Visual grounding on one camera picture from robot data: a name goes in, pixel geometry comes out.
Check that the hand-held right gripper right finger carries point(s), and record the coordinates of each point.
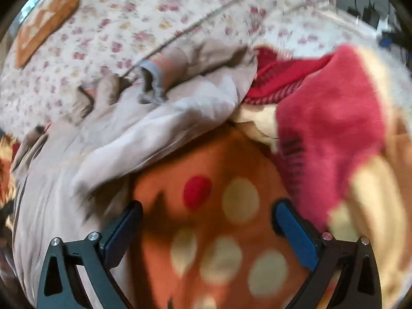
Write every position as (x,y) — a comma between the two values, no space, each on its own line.
(296,231)

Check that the floral bed sheet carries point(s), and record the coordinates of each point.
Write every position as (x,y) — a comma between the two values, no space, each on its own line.
(128,22)

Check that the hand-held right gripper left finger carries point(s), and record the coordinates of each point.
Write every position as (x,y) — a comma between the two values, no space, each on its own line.
(117,241)

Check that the orange printed blanket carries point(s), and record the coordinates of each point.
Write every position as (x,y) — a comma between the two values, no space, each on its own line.
(209,167)

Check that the red knitted garment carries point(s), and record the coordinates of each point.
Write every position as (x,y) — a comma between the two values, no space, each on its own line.
(273,77)

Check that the orange patterned cushion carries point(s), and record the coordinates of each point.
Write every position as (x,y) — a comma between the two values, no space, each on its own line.
(41,22)

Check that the dark clutter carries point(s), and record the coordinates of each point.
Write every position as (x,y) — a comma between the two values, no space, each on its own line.
(370,9)

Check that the beige jacket with striped hem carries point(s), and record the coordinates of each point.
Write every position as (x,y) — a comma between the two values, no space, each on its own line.
(161,112)

